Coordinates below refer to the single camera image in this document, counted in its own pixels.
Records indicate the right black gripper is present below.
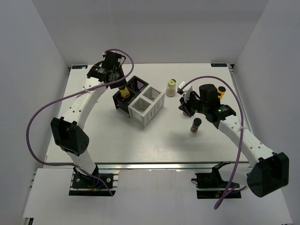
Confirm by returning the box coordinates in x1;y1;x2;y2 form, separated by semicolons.
179;91;208;117

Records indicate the yellow bottle gold cap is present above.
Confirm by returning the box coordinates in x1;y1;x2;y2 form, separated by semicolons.
119;85;130;98

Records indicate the amber bottle orange cap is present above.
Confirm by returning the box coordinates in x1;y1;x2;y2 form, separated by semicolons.
217;86;226;99

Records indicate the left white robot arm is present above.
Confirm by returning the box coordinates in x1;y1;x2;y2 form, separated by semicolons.
51;51;126;187

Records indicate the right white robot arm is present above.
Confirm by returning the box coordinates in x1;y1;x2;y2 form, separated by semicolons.
178;82;289;197

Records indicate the white bottle yellow cap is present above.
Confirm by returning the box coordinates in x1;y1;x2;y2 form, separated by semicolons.
165;79;176;97

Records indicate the black two-slot organizer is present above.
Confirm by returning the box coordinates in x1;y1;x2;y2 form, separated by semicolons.
113;76;149;114

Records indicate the left blue table sticker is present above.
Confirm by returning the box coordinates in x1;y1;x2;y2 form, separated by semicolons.
71;65;88;69

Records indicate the blue table sticker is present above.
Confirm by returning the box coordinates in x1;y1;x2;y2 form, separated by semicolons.
210;63;227;68
71;65;88;69

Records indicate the white two-slot organizer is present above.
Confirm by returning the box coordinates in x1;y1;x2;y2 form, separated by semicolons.
128;86;165;128

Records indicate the right blue table sticker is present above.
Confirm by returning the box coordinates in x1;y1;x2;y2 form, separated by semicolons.
210;63;227;68

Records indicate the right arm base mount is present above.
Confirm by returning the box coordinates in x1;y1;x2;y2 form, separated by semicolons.
191;162;234;200

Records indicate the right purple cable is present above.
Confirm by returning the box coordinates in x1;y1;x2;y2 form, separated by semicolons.
182;75;248;210

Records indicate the purple cable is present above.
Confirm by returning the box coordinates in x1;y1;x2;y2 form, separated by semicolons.
182;75;248;210
26;48;135;195

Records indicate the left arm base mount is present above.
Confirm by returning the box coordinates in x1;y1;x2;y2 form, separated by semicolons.
68;170;119;196

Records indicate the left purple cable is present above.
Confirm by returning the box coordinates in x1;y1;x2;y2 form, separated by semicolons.
26;48;135;195

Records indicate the aluminium table front rail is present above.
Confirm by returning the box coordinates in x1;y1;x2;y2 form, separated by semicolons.
43;161;249;170

